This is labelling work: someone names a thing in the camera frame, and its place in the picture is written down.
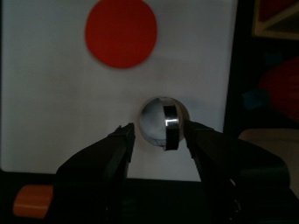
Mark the red round sticker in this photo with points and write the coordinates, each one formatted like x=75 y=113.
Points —
x=120 y=32

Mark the white drawer front panel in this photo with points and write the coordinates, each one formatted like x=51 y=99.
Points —
x=77 y=102

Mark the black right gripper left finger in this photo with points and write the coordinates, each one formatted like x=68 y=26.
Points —
x=97 y=166

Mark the red rounded object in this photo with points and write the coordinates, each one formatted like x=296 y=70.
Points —
x=282 y=87

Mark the orange cylindrical object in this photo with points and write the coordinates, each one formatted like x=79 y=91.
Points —
x=32 y=201

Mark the round silver drawer knob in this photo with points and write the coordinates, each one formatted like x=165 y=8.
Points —
x=161 y=122

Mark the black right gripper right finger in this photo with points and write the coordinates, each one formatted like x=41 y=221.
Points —
x=238 y=169

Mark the wooden frame piece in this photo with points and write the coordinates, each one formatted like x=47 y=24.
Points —
x=274 y=24

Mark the blue tape piece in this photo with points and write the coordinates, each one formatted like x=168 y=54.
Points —
x=255 y=98

